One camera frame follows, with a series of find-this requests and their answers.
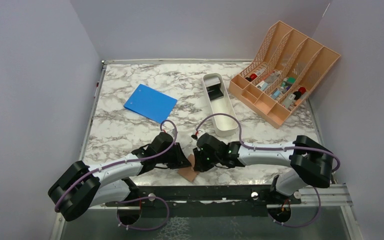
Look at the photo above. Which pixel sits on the blue folder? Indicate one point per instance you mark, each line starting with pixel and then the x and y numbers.
pixel 150 103

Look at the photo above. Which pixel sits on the white oblong plastic tray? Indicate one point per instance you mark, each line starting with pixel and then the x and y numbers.
pixel 224 126

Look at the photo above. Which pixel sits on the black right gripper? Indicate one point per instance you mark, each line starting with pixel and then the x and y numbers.
pixel 200 166

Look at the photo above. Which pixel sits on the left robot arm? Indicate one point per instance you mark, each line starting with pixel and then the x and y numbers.
pixel 82 186

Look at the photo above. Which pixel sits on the red cap bottle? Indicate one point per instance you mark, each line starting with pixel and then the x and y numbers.
pixel 299 93

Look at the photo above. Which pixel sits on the orange desk organizer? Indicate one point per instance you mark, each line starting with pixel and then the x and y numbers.
pixel 285 52

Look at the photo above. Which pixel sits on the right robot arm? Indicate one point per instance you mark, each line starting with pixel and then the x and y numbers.
pixel 310 163

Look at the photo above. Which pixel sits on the black mounting rail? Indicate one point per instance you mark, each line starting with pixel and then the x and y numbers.
pixel 191 200

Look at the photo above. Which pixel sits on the green cap bottle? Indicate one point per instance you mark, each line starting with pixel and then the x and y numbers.
pixel 288 81

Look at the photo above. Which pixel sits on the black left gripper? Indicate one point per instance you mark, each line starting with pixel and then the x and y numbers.
pixel 180 161

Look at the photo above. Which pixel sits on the tan leather card holder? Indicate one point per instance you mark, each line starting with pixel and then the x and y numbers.
pixel 189 173

